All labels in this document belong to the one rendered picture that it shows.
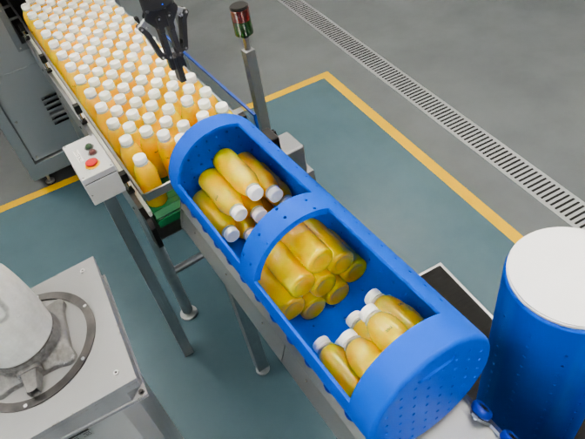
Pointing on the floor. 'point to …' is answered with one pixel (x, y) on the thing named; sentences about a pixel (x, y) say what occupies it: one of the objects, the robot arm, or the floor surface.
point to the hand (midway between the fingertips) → (178, 67)
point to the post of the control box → (147, 272)
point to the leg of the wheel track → (251, 338)
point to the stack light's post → (256, 87)
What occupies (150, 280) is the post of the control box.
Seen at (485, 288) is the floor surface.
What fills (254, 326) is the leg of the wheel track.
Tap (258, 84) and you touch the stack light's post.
